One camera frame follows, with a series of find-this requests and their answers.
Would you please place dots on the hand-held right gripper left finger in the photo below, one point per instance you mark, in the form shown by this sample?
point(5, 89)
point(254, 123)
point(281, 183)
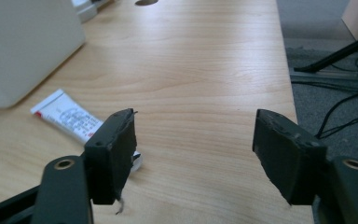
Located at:
point(110, 155)

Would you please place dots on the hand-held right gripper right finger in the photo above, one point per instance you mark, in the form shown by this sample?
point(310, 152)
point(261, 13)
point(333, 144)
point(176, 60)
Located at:
point(287, 155)

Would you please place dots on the white tube with red print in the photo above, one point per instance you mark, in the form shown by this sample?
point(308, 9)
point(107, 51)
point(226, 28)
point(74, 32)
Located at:
point(70, 119)

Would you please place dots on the black stand leg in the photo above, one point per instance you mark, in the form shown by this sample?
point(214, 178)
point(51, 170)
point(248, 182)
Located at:
point(335, 56)

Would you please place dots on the white plastic container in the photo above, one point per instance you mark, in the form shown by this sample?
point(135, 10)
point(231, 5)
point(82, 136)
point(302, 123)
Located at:
point(21, 49)

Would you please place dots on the grey flat box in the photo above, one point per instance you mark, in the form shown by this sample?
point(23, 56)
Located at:
point(88, 7)

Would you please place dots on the dark round object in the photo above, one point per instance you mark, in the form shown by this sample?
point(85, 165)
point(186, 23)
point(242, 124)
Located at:
point(146, 2)

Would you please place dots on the grey metal rail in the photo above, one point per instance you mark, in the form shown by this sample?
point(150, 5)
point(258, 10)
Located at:
point(326, 77)

